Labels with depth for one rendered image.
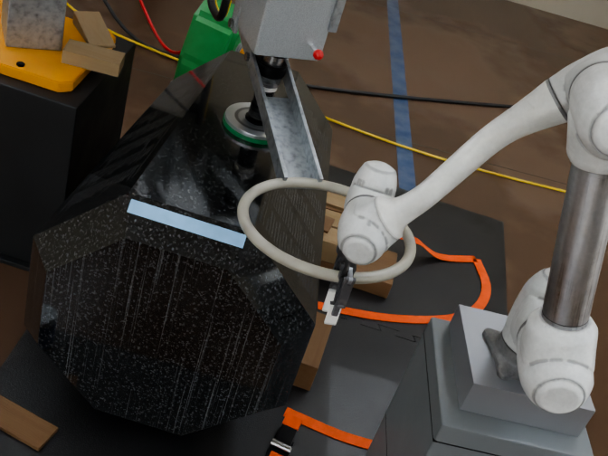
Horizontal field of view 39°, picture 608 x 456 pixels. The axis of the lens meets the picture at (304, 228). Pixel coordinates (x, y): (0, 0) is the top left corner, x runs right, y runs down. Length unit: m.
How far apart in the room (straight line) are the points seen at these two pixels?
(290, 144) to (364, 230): 0.85
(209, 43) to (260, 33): 1.85
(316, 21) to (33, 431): 1.52
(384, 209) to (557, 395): 0.55
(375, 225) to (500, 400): 0.61
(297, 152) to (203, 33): 1.93
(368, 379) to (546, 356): 1.48
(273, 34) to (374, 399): 1.42
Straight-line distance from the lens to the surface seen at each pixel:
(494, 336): 2.28
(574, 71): 1.83
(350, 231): 1.79
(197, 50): 4.43
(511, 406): 2.21
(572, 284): 1.87
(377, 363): 3.40
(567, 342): 1.93
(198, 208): 2.39
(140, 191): 2.41
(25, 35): 3.20
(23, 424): 2.88
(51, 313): 2.64
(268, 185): 2.40
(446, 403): 2.20
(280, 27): 2.57
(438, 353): 2.32
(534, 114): 1.87
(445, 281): 3.96
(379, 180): 1.93
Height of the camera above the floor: 2.25
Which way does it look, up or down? 35 degrees down
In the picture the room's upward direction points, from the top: 18 degrees clockwise
